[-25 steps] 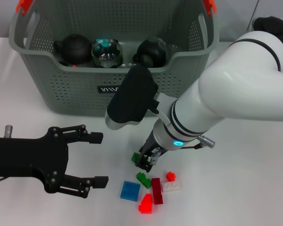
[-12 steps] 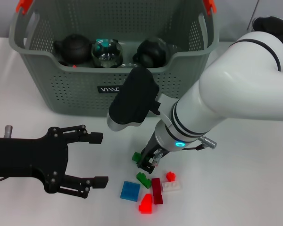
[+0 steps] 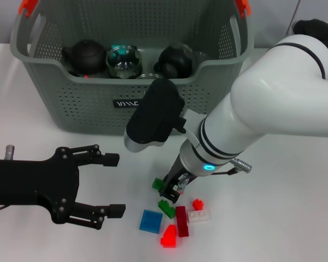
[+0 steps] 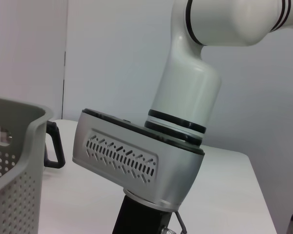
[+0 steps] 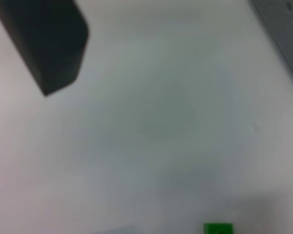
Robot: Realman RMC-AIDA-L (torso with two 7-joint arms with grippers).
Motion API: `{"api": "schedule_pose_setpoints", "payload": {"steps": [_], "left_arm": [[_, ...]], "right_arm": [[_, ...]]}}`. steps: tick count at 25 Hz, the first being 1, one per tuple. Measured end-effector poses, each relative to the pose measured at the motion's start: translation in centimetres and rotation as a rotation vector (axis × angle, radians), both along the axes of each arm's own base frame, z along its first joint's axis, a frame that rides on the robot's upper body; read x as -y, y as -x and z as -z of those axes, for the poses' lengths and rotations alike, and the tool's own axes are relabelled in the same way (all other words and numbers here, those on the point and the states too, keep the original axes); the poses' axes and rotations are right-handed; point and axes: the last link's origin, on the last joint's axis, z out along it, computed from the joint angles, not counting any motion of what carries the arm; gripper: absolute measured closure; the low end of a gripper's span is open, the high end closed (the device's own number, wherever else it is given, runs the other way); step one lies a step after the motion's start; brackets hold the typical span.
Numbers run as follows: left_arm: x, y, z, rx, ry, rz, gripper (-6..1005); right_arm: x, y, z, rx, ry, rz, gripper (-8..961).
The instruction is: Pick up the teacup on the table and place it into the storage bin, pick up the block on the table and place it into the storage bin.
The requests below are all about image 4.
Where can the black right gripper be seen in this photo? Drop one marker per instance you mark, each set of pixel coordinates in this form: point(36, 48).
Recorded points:
point(139, 217)

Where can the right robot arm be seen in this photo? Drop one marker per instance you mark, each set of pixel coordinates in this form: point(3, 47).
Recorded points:
point(190, 85)

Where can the grey-green perforated storage basket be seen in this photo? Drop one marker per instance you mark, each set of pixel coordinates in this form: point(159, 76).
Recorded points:
point(14, 182)

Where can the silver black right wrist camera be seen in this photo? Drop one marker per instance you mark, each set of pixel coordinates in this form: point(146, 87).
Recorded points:
point(136, 175)

